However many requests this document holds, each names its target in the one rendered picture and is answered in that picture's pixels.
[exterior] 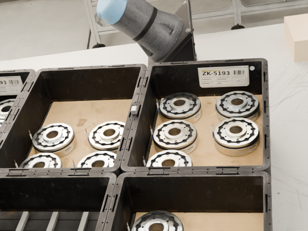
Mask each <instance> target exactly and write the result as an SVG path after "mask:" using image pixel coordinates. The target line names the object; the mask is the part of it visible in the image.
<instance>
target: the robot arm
mask: <svg viewBox="0 0 308 231"><path fill-rule="evenodd" d="M97 14H98V16H99V17H100V18H101V19H102V20H103V21H104V22H105V23H107V24H109V25H111V26H112V27H114V28H115V29H117V30H118V31H120V32H121V33H123V34H124V35H126V36H127V37H129V38H130V39H132V40H133V41H135V42H136V43H138V45H139V46H140V47H141V49H142V50H143V51H144V52H145V54H146V55H147V56H148V57H149V58H150V59H152V60H153V61H155V62H157V61H160V60H161V59H163V58H164V57H165V56H166V55H167V54H168V53H169V52H170V51H171V49H172V48H173V47H174V45H175V44H176V42H177V41H178V39H179V37H180V35H181V33H182V30H183V26H184V21H183V19H181V18H180V17H179V16H177V15H174V14H171V13H168V12H164V11H160V10H158V9H157V8H155V7H154V6H153V5H151V4H150V3H148V2H147V1H146V0H99V1H98V4H97Z"/></svg>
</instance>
